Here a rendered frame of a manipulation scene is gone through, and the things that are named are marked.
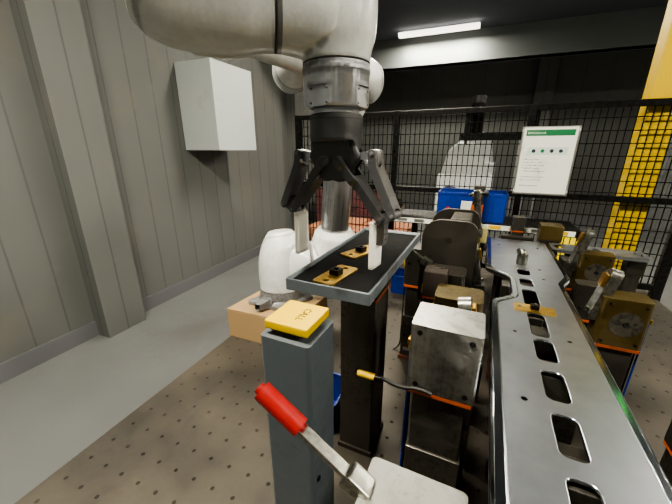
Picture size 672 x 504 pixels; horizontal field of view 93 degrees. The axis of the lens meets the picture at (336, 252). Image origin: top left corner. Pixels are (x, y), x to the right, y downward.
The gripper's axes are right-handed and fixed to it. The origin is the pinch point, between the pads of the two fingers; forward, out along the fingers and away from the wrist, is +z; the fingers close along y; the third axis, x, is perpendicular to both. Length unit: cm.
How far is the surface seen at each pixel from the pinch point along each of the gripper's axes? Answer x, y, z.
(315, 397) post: -14.7, 6.4, 13.9
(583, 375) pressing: 18.3, 36.9, 20.0
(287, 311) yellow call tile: -13.4, 1.2, 4.1
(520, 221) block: 113, 21, 14
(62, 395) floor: 0, -187, 120
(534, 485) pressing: -7.0, 30.7, 20.0
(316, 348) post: -14.2, 6.3, 7.1
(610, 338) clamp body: 45, 45, 25
